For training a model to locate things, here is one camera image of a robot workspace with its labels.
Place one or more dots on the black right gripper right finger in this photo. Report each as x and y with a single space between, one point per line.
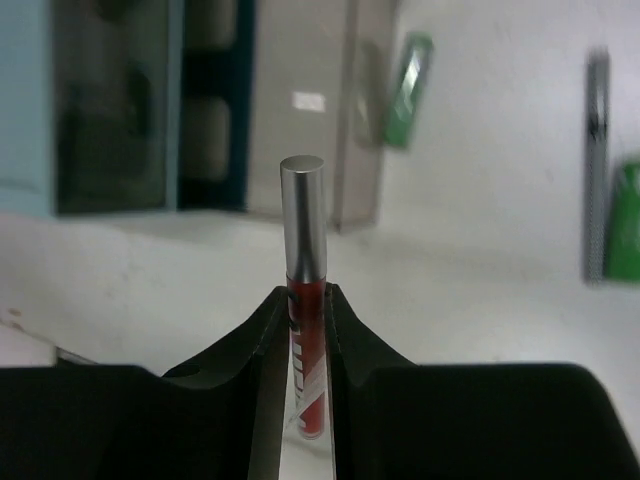
394 419

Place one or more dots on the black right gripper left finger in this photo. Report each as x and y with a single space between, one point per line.
217 415

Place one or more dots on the red makeup pencil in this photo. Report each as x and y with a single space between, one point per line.
305 239

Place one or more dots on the green tube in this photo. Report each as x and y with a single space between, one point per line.
414 67
622 249

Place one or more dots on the teal makeup box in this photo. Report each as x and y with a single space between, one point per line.
111 107

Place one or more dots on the clear acrylic drawer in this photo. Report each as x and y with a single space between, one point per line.
320 88

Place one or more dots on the grey eyeliner pencil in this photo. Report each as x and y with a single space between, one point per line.
596 144

